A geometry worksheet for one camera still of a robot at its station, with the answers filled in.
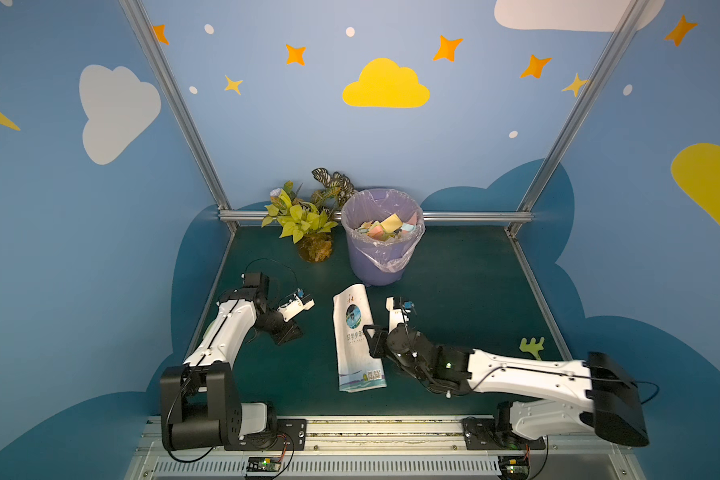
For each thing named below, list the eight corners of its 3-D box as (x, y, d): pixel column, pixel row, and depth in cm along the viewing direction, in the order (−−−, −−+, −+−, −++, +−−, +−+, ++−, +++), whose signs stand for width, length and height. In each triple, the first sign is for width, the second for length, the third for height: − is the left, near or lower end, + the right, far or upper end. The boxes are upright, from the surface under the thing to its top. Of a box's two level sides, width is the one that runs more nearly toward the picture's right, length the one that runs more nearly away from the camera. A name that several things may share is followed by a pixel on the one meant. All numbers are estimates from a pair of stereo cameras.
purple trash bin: (343, 305, 103) (339, 250, 80) (346, 247, 120) (343, 188, 97) (413, 306, 104) (429, 251, 80) (406, 248, 121) (418, 189, 97)
